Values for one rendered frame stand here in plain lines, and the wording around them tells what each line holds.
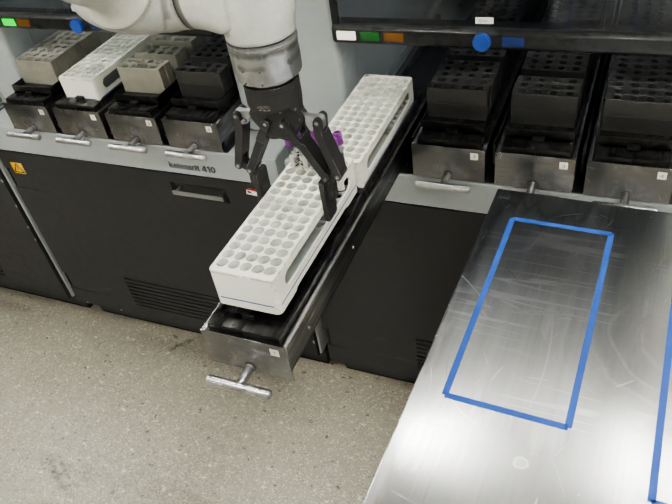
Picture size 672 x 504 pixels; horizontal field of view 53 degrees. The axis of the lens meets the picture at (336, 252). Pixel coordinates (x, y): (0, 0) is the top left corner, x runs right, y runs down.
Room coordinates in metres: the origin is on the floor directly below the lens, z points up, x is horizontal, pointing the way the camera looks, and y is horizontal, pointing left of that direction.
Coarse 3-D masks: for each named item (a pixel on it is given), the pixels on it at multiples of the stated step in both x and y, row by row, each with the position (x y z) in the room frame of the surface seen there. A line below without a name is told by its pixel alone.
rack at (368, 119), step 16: (368, 80) 1.21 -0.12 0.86; (384, 80) 1.20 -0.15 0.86; (400, 80) 1.18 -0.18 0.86; (352, 96) 1.15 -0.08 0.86; (368, 96) 1.14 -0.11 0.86; (384, 96) 1.14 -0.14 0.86; (400, 96) 1.12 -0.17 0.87; (352, 112) 1.09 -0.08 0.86; (368, 112) 1.08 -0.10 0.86; (384, 112) 1.08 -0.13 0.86; (400, 112) 1.12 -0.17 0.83; (336, 128) 1.05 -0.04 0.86; (352, 128) 1.03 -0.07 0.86; (368, 128) 1.02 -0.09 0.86; (384, 128) 1.03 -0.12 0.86; (352, 144) 0.99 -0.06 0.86; (368, 144) 0.98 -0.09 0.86; (384, 144) 1.02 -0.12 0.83; (368, 160) 1.01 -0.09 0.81; (368, 176) 0.95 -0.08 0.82
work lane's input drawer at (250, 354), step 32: (416, 96) 1.19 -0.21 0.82; (384, 160) 1.00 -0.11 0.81; (384, 192) 0.96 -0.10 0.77; (352, 224) 0.84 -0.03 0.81; (320, 256) 0.78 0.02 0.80; (352, 256) 0.81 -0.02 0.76; (320, 288) 0.71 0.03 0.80; (224, 320) 0.67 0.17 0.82; (256, 320) 0.66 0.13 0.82; (288, 320) 0.65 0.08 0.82; (224, 352) 0.66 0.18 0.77; (256, 352) 0.63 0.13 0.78; (288, 352) 0.61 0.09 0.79; (224, 384) 0.61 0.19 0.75
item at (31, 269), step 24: (0, 96) 1.70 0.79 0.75; (0, 168) 1.61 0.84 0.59; (0, 192) 1.62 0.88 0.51; (0, 216) 1.65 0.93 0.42; (24, 216) 1.61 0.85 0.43; (0, 240) 1.68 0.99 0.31; (24, 240) 1.63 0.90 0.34; (0, 264) 1.71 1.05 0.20; (24, 264) 1.66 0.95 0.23; (48, 264) 1.61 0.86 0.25; (24, 288) 1.79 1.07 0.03; (48, 288) 1.64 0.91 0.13
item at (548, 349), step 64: (512, 192) 0.83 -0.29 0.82; (512, 256) 0.69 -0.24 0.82; (576, 256) 0.67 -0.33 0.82; (640, 256) 0.64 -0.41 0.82; (448, 320) 0.59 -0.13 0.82; (512, 320) 0.57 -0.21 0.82; (576, 320) 0.55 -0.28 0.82; (640, 320) 0.54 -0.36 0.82; (448, 384) 0.49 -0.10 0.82; (512, 384) 0.48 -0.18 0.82; (576, 384) 0.46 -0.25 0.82; (640, 384) 0.44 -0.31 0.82; (448, 448) 0.41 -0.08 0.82; (512, 448) 0.39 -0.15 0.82; (576, 448) 0.38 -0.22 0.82; (640, 448) 0.37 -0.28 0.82
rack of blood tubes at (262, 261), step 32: (352, 160) 0.90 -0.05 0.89; (288, 192) 0.85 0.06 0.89; (352, 192) 0.88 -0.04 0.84; (256, 224) 0.77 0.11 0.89; (288, 224) 0.76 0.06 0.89; (320, 224) 0.81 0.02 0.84; (224, 256) 0.72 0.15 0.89; (256, 256) 0.71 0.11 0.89; (288, 256) 0.69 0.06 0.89; (224, 288) 0.68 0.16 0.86; (256, 288) 0.66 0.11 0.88; (288, 288) 0.67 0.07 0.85
